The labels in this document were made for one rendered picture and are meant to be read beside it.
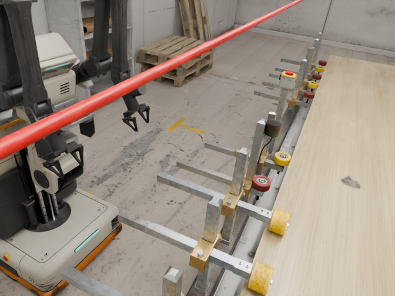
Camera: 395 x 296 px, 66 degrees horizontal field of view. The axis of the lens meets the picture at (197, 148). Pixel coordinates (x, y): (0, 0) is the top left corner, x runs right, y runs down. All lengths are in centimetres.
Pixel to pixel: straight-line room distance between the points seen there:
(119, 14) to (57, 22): 236
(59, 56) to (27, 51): 32
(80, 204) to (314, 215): 146
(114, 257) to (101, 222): 28
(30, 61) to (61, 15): 254
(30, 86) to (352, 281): 119
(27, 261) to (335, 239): 150
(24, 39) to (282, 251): 105
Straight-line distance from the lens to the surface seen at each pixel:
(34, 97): 115
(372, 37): 896
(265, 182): 137
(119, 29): 138
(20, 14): 108
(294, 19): 899
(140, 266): 213
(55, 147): 118
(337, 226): 129
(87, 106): 18
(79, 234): 198
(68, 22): 359
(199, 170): 145
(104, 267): 215
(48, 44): 142
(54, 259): 190
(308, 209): 131
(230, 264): 96
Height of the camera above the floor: 172
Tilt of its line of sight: 32 degrees down
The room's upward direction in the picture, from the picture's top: 6 degrees clockwise
